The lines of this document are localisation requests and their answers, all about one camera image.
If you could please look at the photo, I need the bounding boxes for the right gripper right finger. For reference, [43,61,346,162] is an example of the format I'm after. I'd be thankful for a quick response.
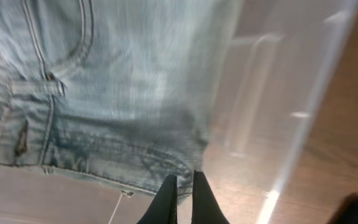
[191,170,229,224]

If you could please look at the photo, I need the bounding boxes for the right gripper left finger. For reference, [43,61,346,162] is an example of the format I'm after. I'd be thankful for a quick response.
[137,174,178,224]

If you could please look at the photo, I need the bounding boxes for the light blue denim jeans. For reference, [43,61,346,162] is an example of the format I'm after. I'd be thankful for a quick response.
[0,0,242,200]

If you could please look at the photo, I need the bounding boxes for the black shorts red waistband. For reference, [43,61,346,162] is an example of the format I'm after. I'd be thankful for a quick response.
[328,194,358,224]

